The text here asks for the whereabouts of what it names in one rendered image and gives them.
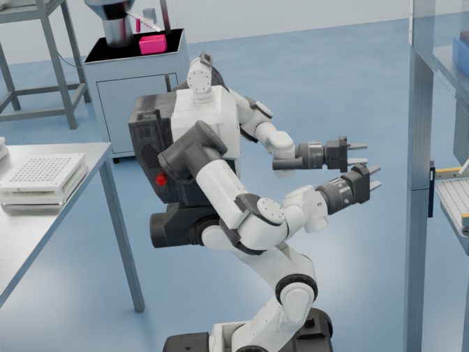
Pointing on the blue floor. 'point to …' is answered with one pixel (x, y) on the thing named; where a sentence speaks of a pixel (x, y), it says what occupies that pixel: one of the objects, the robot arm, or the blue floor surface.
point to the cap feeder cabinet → (130, 82)
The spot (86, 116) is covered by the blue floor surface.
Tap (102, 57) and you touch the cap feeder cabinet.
